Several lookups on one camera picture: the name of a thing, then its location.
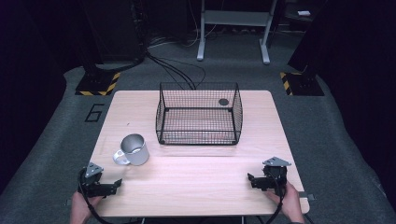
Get white desk frame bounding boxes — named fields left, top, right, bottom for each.
left=196, top=0, right=278, bottom=65

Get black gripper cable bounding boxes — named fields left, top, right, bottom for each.
left=264, top=170, right=288, bottom=224
left=77, top=167, right=117, bottom=224

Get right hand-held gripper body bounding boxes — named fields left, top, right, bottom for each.
left=261, top=156, right=292, bottom=191

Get white floor cables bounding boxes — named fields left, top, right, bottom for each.
left=148, top=22, right=219, bottom=49

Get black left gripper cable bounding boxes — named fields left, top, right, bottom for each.
left=77, top=167, right=117, bottom=224

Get black wire mesh basket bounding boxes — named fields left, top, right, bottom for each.
left=155, top=81, right=244, bottom=147

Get person's right hand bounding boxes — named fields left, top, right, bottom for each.
left=264, top=180, right=306, bottom=224

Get grey metal table bracket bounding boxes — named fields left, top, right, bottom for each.
left=298, top=191, right=317, bottom=202

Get black floor cables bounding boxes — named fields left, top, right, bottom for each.
left=145, top=49, right=207, bottom=91

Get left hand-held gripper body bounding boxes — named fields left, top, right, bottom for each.
left=78, top=161, right=107, bottom=199

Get black yellow striped stand base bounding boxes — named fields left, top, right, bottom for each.
left=75, top=70, right=121, bottom=97
left=278, top=71, right=325, bottom=97

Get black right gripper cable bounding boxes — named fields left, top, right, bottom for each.
left=264, top=170, right=288, bottom=224

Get person's left hand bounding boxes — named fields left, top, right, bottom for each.
left=70, top=190, right=104, bottom=224

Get silver metal mug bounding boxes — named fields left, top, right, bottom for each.
left=112, top=133, right=150, bottom=166

